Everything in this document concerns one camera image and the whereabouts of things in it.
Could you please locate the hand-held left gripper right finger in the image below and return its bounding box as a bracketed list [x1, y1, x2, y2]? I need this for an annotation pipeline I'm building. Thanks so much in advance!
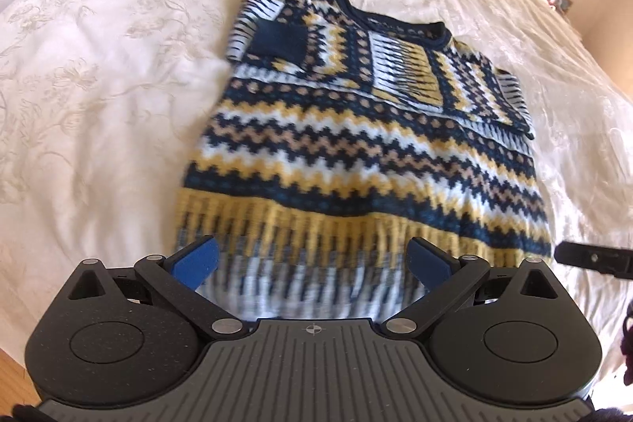
[380, 236, 561, 339]

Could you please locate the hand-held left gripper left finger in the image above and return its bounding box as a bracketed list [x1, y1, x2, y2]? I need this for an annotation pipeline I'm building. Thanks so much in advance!
[66, 235, 252, 338]

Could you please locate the white embroidered bedspread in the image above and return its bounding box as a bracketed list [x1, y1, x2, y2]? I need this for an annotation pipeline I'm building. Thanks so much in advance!
[0, 0, 633, 378]

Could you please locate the navy yellow white patterned sweater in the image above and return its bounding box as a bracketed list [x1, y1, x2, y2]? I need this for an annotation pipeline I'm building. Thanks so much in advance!
[173, 0, 553, 322]

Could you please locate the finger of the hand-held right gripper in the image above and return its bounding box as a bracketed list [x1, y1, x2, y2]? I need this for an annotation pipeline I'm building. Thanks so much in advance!
[553, 241, 633, 280]

